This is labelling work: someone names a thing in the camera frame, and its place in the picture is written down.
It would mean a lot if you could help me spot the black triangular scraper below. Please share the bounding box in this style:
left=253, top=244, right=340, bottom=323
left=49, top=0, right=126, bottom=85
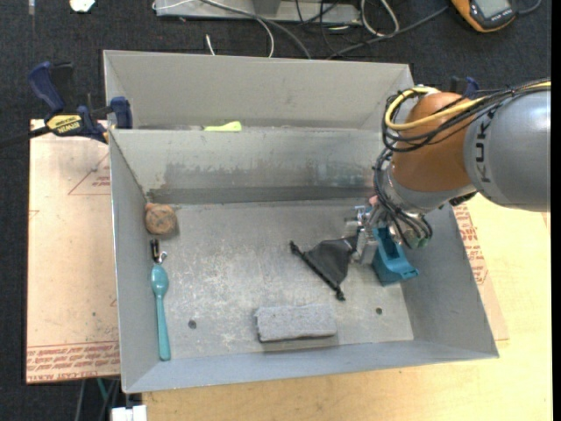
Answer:
left=288, top=236, right=358, bottom=303

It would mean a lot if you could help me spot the grey sponge block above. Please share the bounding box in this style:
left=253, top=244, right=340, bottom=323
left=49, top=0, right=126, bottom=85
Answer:
left=253, top=303, right=339, bottom=344

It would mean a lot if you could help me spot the grey metal bin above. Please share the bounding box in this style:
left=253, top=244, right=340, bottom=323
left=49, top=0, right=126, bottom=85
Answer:
left=103, top=49, right=500, bottom=395

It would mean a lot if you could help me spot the yellow-green flat thing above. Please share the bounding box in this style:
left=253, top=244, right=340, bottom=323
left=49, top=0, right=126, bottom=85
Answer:
left=202, top=120, right=244, bottom=133

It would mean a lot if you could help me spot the brown round ball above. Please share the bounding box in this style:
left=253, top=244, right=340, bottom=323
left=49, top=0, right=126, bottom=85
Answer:
left=144, top=202, right=179, bottom=238

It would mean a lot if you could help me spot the teal plastic spoon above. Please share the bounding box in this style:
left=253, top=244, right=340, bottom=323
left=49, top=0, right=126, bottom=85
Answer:
left=150, top=263, right=173, bottom=362

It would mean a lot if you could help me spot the small black clip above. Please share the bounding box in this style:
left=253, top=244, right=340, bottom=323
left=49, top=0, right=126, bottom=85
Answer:
left=149, top=239, right=169, bottom=265

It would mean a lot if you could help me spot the brown cardboard board red print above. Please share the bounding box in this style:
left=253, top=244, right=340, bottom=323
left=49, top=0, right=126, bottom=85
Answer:
left=25, top=118, right=510, bottom=386

